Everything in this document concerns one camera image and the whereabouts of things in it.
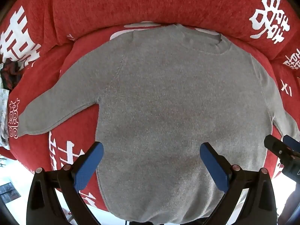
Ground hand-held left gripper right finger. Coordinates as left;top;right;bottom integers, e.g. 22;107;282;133
200;142;279;225

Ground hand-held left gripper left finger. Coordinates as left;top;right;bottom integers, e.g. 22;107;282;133
26;141;104;225

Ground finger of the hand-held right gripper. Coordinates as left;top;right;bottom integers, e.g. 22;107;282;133
264;134;291;158
282;135;300;156

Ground grey knit sweater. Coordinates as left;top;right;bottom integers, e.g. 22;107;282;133
17;23;300;224

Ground dark flat object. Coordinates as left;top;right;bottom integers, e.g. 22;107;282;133
0;181;21;203

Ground white cloth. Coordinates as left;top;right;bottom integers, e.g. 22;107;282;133
0;88;11;150

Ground dark patterned cloth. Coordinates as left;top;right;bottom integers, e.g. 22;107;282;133
0;57;24;92

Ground red printed sofa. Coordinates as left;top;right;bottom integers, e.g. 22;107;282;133
0;0;300;212

